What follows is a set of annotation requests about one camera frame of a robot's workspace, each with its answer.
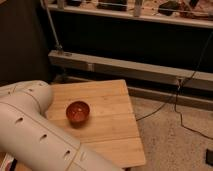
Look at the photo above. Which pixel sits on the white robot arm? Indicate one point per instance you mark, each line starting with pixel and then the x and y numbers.
pixel 29 137

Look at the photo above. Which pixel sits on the red bowl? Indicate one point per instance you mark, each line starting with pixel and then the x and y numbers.
pixel 78 112

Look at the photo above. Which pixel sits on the metal pole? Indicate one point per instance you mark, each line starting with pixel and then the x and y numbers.
pixel 57 43

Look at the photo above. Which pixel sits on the white shelf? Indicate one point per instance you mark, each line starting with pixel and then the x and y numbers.
pixel 194 13

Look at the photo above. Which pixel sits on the black box on floor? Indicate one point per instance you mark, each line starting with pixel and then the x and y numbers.
pixel 209 157

